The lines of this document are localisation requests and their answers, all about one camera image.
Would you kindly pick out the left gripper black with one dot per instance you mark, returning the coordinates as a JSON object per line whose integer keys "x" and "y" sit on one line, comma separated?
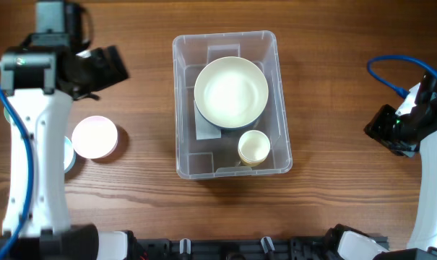
{"x": 114, "y": 73}

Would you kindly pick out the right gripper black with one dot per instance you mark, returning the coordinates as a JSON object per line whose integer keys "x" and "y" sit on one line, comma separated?
{"x": 374, "y": 128}

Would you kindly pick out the pink bowl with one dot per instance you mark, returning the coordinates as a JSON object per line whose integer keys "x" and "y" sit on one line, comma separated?
{"x": 95, "y": 137}

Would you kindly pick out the light blue bowl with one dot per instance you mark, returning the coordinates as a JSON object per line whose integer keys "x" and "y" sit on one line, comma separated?
{"x": 69, "y": 155}

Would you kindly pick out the cream cup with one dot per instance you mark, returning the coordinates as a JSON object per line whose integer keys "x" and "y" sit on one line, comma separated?
{"x": 254, "y": 145}

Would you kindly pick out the cream plate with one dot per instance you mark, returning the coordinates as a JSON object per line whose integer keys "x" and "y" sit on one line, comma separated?
{"x": 231, "y": 90}

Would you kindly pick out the blue plate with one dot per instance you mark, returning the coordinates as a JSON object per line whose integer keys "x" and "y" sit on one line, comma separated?
{"x": 233, "y": 127}

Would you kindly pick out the yellow cup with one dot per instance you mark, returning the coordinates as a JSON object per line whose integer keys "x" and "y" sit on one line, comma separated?
{"x": 251, "y": 163}

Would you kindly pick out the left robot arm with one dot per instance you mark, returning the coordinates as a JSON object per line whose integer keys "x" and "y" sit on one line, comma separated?
{"x": 40, "y": 79}

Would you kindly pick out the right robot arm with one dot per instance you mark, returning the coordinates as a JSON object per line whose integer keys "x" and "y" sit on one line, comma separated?
{"x": 348, "y": 243}

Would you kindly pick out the white label in container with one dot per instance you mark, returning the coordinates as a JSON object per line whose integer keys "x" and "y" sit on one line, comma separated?
{"x": 204, "y": 129}

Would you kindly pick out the clear plastic storage container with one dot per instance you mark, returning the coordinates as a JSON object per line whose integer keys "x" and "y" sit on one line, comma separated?
{"x": 215, "y": 158}

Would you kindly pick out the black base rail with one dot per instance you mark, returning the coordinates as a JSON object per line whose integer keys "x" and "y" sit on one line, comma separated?
{"x": 295, "y": 248}

